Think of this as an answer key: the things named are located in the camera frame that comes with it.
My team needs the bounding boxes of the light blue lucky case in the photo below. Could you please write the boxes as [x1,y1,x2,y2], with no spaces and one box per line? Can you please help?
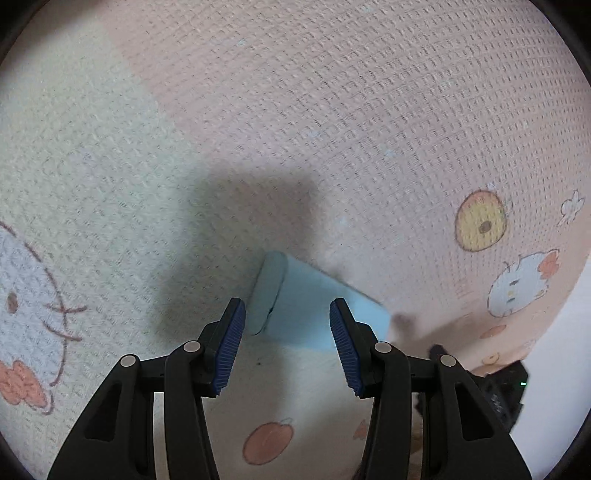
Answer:
[246,251,391,351]

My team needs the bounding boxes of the pink cartoon bed sheet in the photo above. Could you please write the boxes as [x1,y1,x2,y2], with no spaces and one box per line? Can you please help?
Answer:
[1,1,590,479]

